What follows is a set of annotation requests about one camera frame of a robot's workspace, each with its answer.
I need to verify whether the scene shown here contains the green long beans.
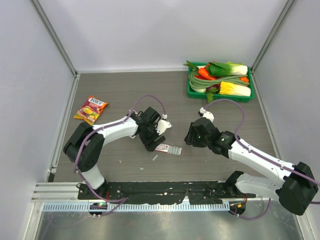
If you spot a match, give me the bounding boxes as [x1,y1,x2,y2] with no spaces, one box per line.
[188,70,250,93]

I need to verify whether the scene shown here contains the purple cable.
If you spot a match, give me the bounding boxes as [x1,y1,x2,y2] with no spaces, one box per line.
[72,94,168,217]
[202,98,320,221]

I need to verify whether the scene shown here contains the candy snack bag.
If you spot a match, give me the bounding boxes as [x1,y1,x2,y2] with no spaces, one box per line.
[73,96,109,125]

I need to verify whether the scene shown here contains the yellow white cabbage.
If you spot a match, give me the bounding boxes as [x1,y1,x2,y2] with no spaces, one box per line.
[219,81,251,97]

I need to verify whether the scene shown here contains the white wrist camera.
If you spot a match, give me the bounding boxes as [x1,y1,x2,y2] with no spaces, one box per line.
[156,114,173,136]
[198,107,215,122]

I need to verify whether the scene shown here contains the green plastic tray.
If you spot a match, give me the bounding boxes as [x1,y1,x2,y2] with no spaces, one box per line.
[184,61,255,103]

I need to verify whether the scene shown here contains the white green bok choy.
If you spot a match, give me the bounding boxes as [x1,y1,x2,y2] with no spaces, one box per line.
[206,62,248,77]

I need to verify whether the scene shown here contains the orange carrot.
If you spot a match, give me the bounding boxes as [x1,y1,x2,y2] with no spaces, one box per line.
[198,67,217,81]

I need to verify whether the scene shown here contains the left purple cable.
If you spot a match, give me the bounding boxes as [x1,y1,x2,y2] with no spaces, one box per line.
[72,94,168,217]

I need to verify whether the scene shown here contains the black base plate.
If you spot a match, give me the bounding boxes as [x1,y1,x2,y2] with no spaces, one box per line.
[77,180,257,205]

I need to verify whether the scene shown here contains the green leafy herb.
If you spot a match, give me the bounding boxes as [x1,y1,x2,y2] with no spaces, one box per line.
[205,92,214,105]

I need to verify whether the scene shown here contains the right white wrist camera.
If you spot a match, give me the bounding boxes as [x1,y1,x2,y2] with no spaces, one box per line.
[198,107,215,122]

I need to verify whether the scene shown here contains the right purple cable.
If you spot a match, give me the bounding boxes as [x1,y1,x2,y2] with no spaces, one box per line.
[202,98,320,221]

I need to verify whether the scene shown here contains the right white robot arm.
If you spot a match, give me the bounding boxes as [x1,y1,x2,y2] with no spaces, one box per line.
[184,117,319,216]

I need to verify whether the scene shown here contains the white slotted cable duct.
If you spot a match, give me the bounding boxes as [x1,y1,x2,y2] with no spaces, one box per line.
[42,201,230,213]

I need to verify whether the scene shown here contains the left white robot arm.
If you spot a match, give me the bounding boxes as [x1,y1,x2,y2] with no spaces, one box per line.
[63,107,172,200]

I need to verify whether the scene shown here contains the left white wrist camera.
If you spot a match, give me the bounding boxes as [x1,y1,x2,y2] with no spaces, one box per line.
[156,114,173,136]

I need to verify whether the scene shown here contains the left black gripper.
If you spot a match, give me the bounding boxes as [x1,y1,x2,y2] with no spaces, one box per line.
[139,123,166,152]

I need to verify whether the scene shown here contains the red white staple box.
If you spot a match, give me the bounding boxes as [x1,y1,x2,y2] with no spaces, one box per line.
[155,143,182,156]

